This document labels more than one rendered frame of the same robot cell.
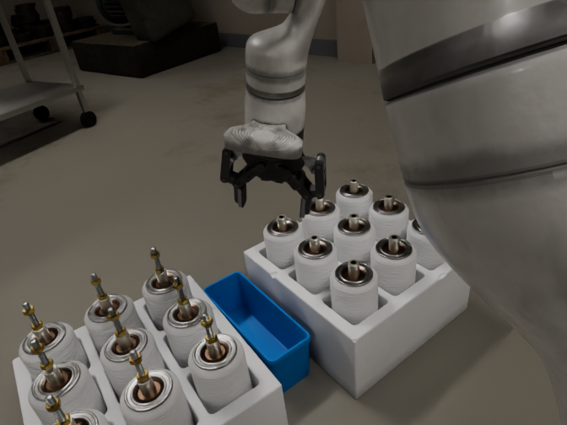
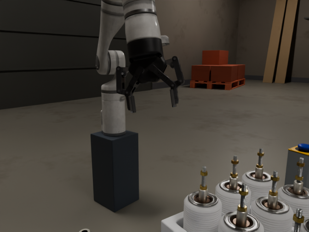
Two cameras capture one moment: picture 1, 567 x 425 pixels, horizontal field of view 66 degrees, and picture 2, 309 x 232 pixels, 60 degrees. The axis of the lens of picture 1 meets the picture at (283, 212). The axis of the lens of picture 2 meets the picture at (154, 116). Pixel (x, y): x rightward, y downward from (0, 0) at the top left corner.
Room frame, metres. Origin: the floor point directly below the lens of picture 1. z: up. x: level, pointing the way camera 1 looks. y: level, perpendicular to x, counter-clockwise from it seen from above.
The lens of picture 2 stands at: (1.13, -0.02, 0.61)
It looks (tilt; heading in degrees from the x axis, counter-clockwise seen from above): 12 degrees down; 176
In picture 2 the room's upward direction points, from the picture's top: straight up
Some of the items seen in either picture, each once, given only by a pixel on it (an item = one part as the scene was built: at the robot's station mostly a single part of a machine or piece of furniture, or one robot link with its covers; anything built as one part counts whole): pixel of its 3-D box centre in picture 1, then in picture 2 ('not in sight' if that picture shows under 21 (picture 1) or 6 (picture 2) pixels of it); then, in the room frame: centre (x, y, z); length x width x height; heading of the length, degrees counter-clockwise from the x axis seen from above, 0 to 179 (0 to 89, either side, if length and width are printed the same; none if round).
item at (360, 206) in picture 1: (354, 219); not in sight; (1.00, -0.19, 0.16); 0.10 x 0.10 x 0.18
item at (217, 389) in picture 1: (224, 385); (201, 230); (0.52, 0.14, 0.16); 0.10 x 0.10 x 0.18
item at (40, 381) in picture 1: (56, 380); (297, 191); (0.50, 0.41, 0.25); 0.08 x 0.08 x 0.01
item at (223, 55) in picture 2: not in sight; (219, 68); (-4.49, 1.74, 0.37); 1.32 x 1.03 x 0.74; 134
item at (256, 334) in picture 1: (256, 329); not in sight; (0.74, 0.10, 0.06); 0.30 x 0.11 x 0.12; 33
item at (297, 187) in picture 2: (53, 375); (298, 187); (0.50, 0.41, 0.26); 0.02 x 0.02 x 0.03
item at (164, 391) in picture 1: (148, 390); (233, 186); (0.46, 0.25, 0.25); 0.08 x 0.08 x 0.01
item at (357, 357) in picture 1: (355, 280); not in sight; (0.84, -0.16, 0.09); 0.39 x 0.39 x 0.18; 33
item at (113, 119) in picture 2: not in sight; (113, 113); (0.06, -0.11, 0.39); 0.09 x 0.09 x 0.17; 44
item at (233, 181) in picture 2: (146, 384); (233, 182); (0.46, 0.25, 0.26); 0.02 x 0.02 x 0.03
